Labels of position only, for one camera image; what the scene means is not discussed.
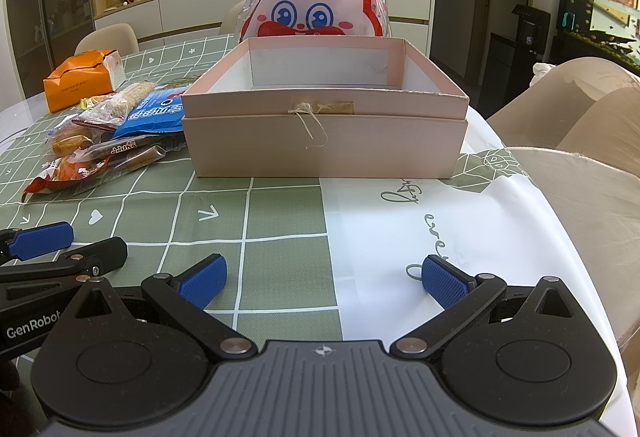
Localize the beige chair right side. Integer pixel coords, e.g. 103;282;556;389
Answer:
487;56;640;348

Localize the beige dining chair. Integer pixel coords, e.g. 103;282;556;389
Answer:
75;23;140;56

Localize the chocolate bar packet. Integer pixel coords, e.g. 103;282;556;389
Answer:
68;134;160;163

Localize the brown lollipop clear wrapper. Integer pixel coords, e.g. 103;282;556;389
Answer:
103;145;166;176

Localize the red snack packet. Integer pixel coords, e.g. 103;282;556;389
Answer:
21;156;110;202

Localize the rice cracker bar packet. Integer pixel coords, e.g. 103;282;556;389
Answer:
73;81;154;131

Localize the blue snack bag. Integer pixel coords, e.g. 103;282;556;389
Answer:
113;86;188;139

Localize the bread snack packet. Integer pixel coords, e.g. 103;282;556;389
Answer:
49;123;102;158

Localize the orange tissue box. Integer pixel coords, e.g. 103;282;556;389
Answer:
43;49;126;112

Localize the pink cardboard gift box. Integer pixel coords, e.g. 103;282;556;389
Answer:
182;36;469;178

